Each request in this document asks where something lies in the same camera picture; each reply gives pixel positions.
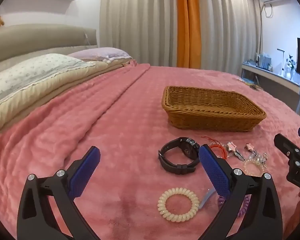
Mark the white air conditioner pipe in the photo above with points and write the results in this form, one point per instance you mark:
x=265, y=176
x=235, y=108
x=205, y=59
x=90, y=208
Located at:
x=261, y=30

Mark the pink star hair clip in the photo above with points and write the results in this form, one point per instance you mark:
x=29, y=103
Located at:
x=231, y=146

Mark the row of books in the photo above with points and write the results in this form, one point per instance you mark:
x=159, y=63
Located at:
x=264, y=61

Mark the black wrist watch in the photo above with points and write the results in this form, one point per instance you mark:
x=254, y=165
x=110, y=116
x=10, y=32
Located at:
x=177, y=167

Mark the white floral pillow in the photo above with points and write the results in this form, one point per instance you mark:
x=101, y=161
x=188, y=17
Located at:
x=27, y=75

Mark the pink fleece blanket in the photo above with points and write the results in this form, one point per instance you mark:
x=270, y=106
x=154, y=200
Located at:
x=102, y=130

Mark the white vase with flowers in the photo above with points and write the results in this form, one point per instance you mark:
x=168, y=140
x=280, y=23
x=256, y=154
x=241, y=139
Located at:
x=290, y=66

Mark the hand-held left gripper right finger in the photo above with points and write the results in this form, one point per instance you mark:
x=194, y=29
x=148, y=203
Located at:
x=215, y=172

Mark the lilac pillow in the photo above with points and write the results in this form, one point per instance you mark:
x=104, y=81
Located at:
x=100, y=52

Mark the white desk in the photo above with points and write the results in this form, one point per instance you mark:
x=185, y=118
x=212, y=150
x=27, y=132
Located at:
x=272, y=76

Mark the cream quilt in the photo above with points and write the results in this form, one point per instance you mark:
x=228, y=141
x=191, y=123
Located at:
x=40, y=97

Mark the white desk lamp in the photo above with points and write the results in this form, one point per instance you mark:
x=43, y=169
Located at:
x=282, y=60

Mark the orange curtain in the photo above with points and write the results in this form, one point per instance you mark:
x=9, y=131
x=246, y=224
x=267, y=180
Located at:
x=187, y=30

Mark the dark purple hair clip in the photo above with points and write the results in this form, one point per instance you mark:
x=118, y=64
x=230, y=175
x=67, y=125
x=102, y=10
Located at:
x=249, y=147

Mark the beige padded headboard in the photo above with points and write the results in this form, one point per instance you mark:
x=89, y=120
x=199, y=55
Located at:
x=40, y=37

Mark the light blue hair clip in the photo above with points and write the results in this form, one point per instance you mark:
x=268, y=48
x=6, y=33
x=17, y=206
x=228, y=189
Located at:
x=205, y=198

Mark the brown wicker basket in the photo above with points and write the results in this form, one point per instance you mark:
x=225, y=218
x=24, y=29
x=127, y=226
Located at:
x=215, y=123

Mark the grey curtain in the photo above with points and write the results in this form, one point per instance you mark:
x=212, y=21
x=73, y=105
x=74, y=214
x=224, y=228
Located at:
x=230, y=30
x=140, y=22

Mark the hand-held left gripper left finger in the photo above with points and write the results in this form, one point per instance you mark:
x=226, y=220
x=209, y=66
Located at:
x=86, y=172

